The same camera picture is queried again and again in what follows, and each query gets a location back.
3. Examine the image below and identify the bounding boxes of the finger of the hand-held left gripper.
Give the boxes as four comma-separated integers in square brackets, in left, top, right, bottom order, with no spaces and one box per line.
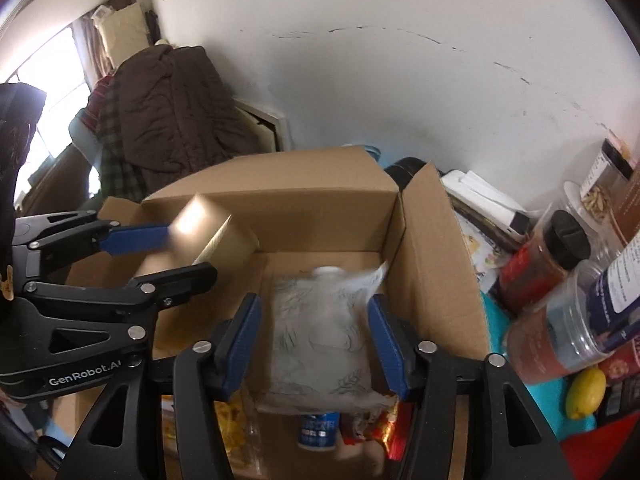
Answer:
[22,262,218,361]
[12,209,172,283]

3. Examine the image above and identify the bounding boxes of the clear bag of yellow waffles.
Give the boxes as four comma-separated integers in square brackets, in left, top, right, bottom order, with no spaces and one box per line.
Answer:
[215,390,263,476]

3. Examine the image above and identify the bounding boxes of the clear jar of orange-red contents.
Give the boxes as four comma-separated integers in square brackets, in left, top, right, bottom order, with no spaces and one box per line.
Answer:
[505,265,616,386]

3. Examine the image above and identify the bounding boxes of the green plaid shirt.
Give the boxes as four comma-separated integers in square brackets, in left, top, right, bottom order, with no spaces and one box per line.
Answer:
[95,77,146,196]

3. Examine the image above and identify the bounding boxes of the brown curtain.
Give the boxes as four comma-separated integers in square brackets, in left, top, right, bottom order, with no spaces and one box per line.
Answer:
[70,17,111,86]

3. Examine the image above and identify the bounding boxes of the small red and gold packet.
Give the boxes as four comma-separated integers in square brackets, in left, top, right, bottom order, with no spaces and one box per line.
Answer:
[345,400,416,461]

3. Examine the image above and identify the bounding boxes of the spice jar with black lid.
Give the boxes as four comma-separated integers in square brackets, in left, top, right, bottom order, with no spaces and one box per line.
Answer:
[500,210,591,311]

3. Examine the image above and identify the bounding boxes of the clear jar with dark blue label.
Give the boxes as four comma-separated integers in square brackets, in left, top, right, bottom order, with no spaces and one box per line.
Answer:
[585,232,640,341]

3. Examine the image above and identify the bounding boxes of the clear jar of pale nuts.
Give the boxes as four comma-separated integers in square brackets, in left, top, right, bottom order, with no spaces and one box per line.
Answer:
[562,180,618,233]

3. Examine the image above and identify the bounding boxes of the white framed board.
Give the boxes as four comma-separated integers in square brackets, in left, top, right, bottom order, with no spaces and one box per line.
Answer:
[232,97,292,154]

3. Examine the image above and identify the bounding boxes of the red striped garment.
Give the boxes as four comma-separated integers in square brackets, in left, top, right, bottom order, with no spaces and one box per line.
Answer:
[81,75,115,131]

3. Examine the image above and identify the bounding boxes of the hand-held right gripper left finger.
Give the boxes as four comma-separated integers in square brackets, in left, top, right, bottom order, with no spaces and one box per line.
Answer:
[55,294,263,480]

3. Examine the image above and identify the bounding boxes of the brown quilted jacket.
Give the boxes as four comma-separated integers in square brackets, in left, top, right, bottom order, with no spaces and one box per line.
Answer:
[112,45,261,191]

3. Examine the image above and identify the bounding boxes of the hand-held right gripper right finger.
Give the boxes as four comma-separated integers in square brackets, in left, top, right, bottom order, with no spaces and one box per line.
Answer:
[367,294,573,480]

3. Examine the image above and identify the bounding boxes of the tall clear jar red contents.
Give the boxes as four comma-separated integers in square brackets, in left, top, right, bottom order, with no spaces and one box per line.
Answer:
[600,137,640,256]

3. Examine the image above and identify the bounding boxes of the grey chair back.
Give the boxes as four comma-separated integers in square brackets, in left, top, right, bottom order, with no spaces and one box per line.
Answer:
[69,110,108,168]

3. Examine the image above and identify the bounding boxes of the white leaf print bread packet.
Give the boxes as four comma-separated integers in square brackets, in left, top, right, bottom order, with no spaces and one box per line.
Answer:
[257,260,396,413]

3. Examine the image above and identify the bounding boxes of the cream cushion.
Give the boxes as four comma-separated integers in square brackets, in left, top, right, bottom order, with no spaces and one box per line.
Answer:
[97,2,151,68]

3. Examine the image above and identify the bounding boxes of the red canister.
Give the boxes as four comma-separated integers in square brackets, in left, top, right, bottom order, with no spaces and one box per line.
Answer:
[560,405,640,480]

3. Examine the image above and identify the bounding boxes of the cardboard box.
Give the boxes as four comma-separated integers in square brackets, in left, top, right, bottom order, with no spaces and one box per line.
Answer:
[65,145,493,480]

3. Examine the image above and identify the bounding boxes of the yellow-green fruit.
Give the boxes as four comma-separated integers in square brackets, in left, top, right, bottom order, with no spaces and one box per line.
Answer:
[565,367,607,420]

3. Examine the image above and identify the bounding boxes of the stack of white papers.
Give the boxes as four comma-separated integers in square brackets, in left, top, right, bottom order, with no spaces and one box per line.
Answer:
[440,169,532,241]

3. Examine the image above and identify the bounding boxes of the black round pot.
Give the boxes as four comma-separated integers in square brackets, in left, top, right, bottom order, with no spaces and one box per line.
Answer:
[384,157,441,193]

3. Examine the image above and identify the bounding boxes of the small blue and white can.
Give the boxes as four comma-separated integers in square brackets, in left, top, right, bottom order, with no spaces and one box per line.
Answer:
[298,411,342,451]

